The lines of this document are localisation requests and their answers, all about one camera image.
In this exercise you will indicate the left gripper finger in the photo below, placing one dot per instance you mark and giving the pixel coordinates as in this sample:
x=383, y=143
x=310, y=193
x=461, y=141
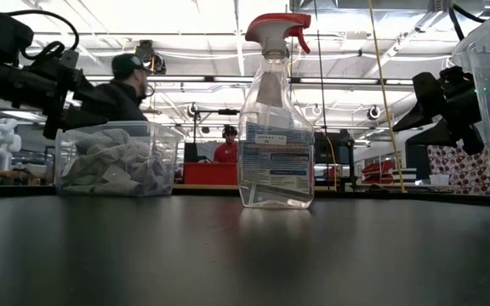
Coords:
x=88, y=95
x=85, y=117

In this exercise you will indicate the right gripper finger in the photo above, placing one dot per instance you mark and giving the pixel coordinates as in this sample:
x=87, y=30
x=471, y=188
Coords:
x=432, y=136
x=419, y=102

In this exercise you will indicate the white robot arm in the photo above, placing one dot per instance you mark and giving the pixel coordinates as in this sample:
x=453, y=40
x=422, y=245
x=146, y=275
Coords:
x=4, y=140

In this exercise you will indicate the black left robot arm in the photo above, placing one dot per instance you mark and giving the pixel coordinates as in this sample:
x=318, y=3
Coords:
x=2, y=76

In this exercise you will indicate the person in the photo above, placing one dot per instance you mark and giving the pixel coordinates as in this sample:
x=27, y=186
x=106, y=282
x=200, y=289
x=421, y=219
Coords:
x=227, y=151
x=121, y=98

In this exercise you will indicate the circle patterned panel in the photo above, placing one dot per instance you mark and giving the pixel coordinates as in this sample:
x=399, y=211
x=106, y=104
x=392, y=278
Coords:
x=462, y=170

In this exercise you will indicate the black boom stand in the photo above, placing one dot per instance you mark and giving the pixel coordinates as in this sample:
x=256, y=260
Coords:
x=204, y=112

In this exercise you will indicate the ceiling light strip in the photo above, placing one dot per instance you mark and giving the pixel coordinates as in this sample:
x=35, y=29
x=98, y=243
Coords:
x=211, y=79

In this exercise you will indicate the red box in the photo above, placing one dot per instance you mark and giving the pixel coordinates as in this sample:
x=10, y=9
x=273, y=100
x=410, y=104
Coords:
x=209, y=173

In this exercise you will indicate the jar with pink lid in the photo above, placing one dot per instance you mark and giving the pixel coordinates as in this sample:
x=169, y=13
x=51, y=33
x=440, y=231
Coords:
x=275, y=161

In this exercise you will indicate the black hanging camera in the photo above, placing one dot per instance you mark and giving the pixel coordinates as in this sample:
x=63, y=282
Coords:
x=149, y=55

